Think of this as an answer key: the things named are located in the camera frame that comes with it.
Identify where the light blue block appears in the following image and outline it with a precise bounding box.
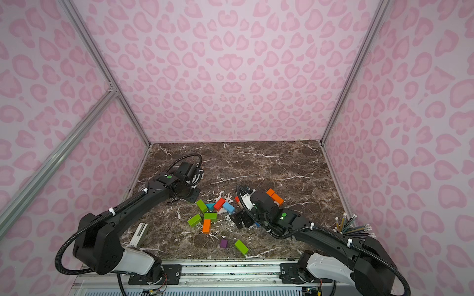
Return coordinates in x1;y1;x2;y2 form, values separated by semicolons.
222;202;235;215

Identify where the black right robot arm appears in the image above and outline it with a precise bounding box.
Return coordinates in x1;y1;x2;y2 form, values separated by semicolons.
236;186;412;296

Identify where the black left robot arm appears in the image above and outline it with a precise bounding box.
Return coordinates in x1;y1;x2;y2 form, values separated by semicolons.
54;154;204;282

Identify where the green block bottom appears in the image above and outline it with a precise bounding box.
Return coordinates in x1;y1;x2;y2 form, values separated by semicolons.
234;240;249;256

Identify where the purple small block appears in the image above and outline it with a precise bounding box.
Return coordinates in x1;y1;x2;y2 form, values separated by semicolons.
220;239;228;249

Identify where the bundle of coloured pencils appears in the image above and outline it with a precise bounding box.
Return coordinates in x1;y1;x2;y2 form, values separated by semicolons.
333;213;376;239

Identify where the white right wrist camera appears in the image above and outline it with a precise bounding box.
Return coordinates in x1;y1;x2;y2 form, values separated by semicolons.
240;188;255;208

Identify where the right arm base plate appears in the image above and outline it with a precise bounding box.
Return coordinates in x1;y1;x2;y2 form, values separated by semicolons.
279;262;333;285

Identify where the aluminium front rail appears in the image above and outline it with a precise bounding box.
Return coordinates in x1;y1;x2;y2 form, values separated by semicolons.
68;258;393;296

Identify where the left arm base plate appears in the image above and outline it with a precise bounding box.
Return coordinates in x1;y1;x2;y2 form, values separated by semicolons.
128;264;183;286

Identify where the aluminium diagonal frame bar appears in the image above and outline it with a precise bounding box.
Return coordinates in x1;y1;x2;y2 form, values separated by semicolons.
1;87;116;238

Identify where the left corner frame post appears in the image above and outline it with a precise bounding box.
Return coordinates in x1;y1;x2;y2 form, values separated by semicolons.
58;0;152;148

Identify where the corner frame post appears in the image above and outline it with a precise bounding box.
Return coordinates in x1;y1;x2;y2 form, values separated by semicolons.
58;0;152;148
320;0;393;146

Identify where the right corner frame post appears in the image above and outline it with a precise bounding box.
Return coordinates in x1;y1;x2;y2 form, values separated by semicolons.
320;0;393;146

